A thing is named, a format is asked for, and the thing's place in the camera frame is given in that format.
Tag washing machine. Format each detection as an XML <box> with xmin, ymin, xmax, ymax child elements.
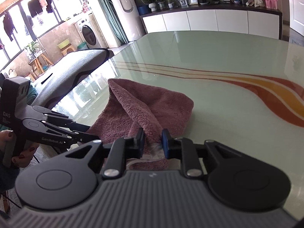
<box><xmin>74</xmin><ymin>12</ymin><xmax>109</xmax><ymax>49</ymax></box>

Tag green curtain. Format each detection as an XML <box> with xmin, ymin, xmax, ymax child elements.
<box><xmin>98</xmin><ymin>0</ymin><xmax>129</xmax><ymax>44</ymax></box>

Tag white low cabinet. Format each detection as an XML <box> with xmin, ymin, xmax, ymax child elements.
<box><xmin>141</xmin><ymin>4</ymin><xmax>282</xmax><ymax>40</ymax></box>

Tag pink terry towel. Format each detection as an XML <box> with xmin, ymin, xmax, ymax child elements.
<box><xmin>88</xmin><ymin>79</ymin><xmax>194</xmax><ymax>170</ymax></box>

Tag white standing air conditioner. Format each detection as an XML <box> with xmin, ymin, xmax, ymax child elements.
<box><xmin>112</xmin><ymin>0</ymin><xmax>145</xmax><ymax>42</ymax></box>

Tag wooden stool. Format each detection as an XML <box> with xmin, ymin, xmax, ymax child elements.
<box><xmin>28</xmin><ymin>51</ymin><xmax>54</xmax><ymax>79</ymax></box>

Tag grey chair back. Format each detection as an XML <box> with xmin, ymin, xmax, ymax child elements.
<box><xmin>32</xmin><ymin>48</ymin><xmax>114</xmax><ymax>109</ymax></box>

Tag left hand red nails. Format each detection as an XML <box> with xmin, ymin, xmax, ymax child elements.
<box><xmin>1</xmin><ymin>130</ymin><xmax>39</xmax><ymax>168</ymax></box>

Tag potted plant white pot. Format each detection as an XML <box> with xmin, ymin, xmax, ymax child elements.
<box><xmin>142</xmin><ymin>0</ymin><xmax>157</xmax><ymax>12</ymax></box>

